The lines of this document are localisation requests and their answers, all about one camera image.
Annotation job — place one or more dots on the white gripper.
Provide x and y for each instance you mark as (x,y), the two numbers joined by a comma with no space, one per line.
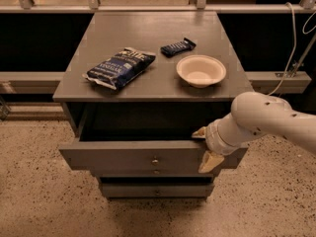
(212,137)

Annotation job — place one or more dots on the grey top drawer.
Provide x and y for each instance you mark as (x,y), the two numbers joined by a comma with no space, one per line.
(180,155)

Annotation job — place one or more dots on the grey drawer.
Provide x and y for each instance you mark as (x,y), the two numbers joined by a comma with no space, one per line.
(156,191)
(180,155)
(154,173)

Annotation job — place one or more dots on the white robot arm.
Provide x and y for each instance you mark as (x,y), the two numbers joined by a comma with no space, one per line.
(252,116)

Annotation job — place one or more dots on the grey wooden drawer cabinet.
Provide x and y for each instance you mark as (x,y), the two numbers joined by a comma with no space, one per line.
(157,104)

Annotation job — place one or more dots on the grey bottom drawer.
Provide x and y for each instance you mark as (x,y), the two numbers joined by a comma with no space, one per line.
(156,191)

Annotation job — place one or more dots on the grey middle drawer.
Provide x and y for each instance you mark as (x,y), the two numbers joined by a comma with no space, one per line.
(154,173)

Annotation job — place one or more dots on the white paper bowl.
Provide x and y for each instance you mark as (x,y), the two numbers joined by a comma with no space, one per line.
(200,71)

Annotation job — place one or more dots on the dark blue snack bar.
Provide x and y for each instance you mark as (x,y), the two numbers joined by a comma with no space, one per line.
(176,48)

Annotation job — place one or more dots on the blue chip bag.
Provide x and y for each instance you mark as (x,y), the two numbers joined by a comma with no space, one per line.
(118,70)

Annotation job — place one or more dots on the metal railing frame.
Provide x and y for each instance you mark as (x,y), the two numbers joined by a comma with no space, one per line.
(38,36)

